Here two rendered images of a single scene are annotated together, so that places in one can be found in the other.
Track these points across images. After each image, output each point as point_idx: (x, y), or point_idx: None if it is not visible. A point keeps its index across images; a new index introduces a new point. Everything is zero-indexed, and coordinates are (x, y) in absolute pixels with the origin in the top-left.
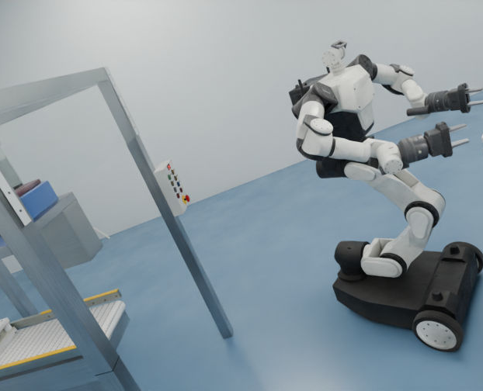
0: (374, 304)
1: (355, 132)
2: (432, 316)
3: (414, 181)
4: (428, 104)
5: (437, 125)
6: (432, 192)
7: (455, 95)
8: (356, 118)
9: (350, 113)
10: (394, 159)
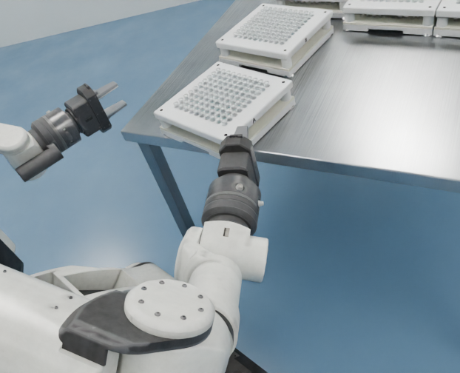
0: None
1: None
2: None
3: (115, 275)
4: (51, 142)
5: (234, 145)
6: (146, 269)
7: (86, 107)
8: None
9: None
10: (268, 245)
